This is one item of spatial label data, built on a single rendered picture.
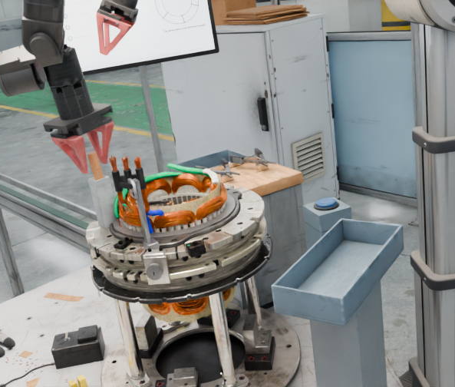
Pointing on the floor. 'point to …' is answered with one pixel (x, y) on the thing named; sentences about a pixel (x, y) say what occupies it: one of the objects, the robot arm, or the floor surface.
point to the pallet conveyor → (1, 200)
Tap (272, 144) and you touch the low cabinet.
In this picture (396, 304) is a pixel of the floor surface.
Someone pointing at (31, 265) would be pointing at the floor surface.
